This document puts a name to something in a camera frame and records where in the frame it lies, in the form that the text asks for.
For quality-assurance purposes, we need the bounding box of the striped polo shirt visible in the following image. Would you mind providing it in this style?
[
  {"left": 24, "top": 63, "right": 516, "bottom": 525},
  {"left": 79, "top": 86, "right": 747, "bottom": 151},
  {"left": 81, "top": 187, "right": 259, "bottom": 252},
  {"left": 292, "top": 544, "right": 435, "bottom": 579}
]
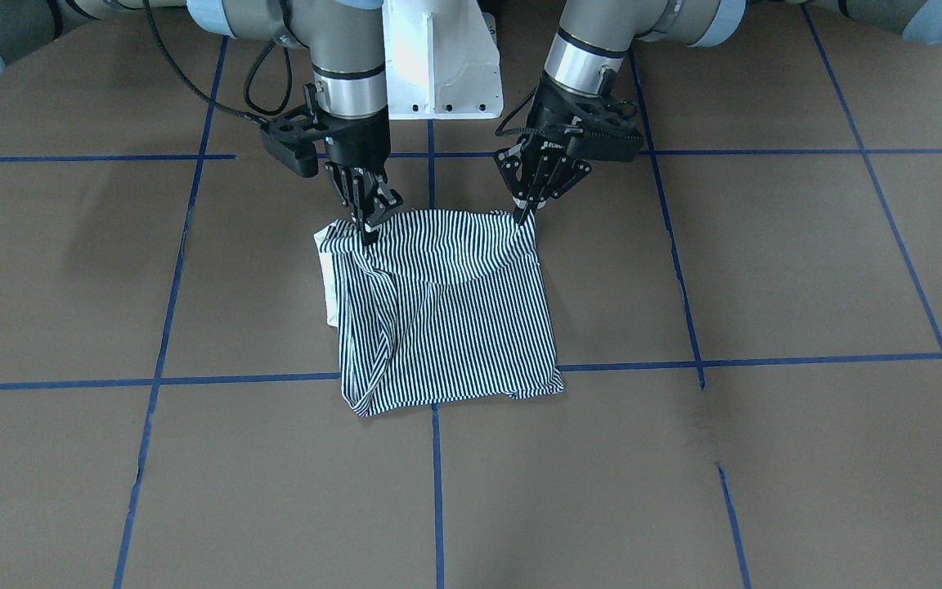
[{"left": 313, "top": 209, "right": 565, "bottom": 417}]

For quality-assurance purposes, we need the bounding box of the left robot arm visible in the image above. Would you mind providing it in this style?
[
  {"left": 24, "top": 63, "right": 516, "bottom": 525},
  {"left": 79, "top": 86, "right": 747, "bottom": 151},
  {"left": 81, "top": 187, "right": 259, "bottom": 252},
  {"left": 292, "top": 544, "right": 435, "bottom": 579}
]
[{"left": 492, "top": 1, "right": 748, "bottom": 225}]

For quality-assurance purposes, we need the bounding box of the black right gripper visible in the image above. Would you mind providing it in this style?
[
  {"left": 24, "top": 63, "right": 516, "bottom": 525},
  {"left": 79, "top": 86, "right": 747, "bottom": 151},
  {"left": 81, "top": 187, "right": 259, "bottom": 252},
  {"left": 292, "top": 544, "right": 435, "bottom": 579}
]
[{"left": 319, "top": 110, "right": 403, "bottom": 247}]

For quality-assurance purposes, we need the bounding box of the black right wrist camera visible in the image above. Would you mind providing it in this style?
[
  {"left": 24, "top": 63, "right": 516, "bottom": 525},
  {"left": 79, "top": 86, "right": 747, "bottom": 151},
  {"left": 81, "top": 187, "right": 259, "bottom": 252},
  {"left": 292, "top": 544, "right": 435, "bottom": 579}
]
[{"left": 259, "top": 105, "right": 324, "bottom": 178}]

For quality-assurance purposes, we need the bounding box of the brown paper table cover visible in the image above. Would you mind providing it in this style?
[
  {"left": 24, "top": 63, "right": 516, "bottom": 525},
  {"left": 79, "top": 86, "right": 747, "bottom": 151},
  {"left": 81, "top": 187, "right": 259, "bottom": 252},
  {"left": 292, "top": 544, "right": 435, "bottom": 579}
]
[{"left": 0, "top": 3, "right": 942, "bottom": 588}]

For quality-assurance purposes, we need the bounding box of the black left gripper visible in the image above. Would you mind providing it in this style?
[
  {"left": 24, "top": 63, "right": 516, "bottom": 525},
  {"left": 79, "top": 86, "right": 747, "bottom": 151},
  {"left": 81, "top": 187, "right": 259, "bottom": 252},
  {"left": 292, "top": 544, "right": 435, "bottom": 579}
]
[{"left": 494, "top": 78, "right": 644, "bottom": 225}]

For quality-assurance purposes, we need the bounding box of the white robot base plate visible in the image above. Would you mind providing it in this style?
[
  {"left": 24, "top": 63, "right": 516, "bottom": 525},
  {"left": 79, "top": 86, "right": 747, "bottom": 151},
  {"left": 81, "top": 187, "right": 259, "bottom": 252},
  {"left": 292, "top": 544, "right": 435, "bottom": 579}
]
[{"left": 382, "top": 1, "right": 504, "bottom": 120}]

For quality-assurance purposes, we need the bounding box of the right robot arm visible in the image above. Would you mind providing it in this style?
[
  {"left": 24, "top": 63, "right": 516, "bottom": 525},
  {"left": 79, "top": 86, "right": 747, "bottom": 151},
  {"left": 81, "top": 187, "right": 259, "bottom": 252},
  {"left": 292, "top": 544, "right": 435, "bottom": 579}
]
[{"left": 0, "top": 1, "right": 402, "bottom": 245}]

